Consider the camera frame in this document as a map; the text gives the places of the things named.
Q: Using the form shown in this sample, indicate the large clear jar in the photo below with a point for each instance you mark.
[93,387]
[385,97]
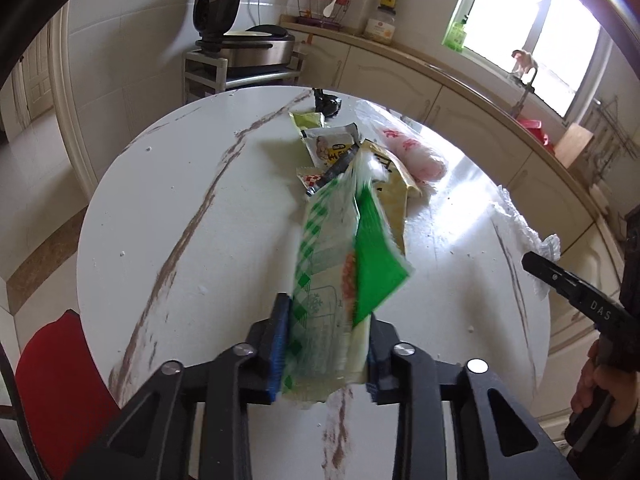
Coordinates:
[380,27]

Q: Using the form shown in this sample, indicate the chrome faucet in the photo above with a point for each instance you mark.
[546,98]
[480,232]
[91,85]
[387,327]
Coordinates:
[524,62]

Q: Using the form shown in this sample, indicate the clear crumpled plastic bag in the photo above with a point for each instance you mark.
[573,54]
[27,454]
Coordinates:
[520,230]

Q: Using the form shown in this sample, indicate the white rice spoon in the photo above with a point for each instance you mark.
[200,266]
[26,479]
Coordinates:
[330,9]

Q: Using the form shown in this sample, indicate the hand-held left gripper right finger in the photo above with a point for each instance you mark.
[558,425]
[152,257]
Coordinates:
[374,365]

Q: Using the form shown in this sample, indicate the metal wall rack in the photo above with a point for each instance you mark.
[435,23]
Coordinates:
[612,130]

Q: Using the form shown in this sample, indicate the wooden cutting board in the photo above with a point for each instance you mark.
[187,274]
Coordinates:
[574,145]

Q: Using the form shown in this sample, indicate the yellow snack packet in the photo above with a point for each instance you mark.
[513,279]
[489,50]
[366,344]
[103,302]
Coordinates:
[397,185]

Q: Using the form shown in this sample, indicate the small black scrap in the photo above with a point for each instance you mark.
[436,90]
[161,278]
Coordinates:
[325,102]

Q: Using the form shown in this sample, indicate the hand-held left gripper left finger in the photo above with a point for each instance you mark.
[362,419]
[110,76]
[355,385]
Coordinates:
[280,345]

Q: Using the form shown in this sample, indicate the green bottle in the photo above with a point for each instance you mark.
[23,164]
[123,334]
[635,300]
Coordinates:
[455,35]

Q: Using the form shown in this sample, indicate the red basin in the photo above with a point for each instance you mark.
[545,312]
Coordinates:
[535,132]

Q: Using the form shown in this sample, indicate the window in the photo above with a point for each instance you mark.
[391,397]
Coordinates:
[505,15]

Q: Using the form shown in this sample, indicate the black rice cooker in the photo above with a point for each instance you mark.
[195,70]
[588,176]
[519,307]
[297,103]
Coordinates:
[220,5]

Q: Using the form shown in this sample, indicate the silver electric baking pan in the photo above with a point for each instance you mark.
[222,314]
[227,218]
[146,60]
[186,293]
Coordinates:
[260,50]

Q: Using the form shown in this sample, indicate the black sachet strip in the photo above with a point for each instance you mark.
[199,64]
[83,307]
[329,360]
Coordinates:
[340,165]

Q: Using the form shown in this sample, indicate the white door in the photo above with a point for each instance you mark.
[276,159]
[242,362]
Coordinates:
[37,80]

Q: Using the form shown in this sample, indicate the red stool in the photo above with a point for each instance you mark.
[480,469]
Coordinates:
[55,400]

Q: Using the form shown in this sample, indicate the person's right forearm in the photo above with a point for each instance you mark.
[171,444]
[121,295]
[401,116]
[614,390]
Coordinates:
[625,452]

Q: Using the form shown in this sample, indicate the red checkered small packet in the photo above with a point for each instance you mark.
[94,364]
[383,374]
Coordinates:
[309,179]

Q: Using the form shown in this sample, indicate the white snack packet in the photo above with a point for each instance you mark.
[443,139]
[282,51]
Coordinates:
[327,147]

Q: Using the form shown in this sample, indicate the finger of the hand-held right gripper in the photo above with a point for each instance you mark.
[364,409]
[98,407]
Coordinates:
[570,290]

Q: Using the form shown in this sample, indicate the green checkered plastic wrapper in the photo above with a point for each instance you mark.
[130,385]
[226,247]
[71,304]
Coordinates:
[325,260]

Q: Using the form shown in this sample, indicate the metal dish rack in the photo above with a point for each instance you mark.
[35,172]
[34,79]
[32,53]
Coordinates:
[325,21]

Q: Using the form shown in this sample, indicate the pink and white plastic bag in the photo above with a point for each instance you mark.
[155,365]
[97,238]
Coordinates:
[415,155]

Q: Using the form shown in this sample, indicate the grey shelf cart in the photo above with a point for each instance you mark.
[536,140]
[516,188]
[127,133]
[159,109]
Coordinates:
[205,80]

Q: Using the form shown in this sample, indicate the person's right hand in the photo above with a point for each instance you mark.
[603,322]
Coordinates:
[585,385]

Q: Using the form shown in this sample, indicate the light green snack wrapper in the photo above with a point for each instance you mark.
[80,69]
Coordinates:
[306,120]

